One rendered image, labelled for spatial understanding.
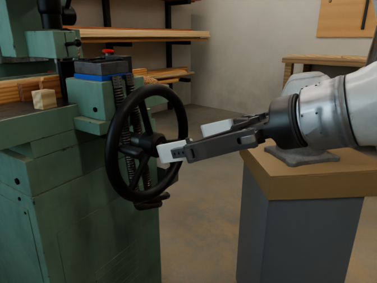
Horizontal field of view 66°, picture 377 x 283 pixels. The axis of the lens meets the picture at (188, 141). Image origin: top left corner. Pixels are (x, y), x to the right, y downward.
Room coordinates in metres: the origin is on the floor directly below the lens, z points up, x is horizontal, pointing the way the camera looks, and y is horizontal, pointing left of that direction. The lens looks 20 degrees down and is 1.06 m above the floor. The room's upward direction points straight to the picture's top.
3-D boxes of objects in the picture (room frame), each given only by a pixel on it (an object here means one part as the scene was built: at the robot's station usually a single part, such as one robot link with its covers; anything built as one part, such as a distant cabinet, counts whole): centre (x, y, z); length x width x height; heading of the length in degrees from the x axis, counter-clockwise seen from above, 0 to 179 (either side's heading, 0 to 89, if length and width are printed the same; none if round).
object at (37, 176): (0.92, 0.47, 0.76); 0.57 x 0.45 x 0.09; 56
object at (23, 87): (0.83, 0.36, 0.92); 0.23 x 0.02 x 0.04; 146
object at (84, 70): (0.75, 0.20, 0.99); 0.13 x 0.11 x 0.06; 146
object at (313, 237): (0.91, -0.38, 0.30); 0.30 x 0.30 x 0.60; 4
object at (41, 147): (0.82, 0.32, 0.82); 0.40 x 0.21 x 0.04; 146
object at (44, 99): (0.66, 0.33, 0.92); 0.04 x 0.03 x 0.04; 153
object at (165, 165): (0.99, 0.11, 0.58); 0.12 x 0.08 x 0.08; 56
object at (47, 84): (0.81, 0.33, 0.92); 0.17 x 0.02 x 0.05; 146
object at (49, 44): (0.86, 0.39, 1.03); 0.14 x 0.07 x 0.09; 56
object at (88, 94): (0.74, 0.21, 0.91); 0.15 x 0.14 x 0.09; 146
